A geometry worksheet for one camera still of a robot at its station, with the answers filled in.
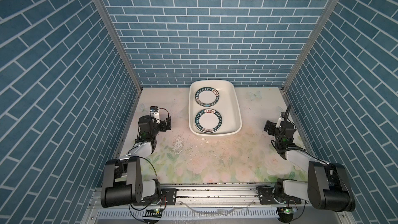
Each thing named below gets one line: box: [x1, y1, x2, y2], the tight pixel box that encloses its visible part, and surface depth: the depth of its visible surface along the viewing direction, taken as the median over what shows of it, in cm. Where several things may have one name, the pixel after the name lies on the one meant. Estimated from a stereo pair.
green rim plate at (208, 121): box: [194, 108, 223, 134], surface depth 102 cm
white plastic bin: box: [188, 79, 243, 137], surface depth 110 cm
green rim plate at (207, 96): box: [194, 86, 220, 107], surface depth 115 cm
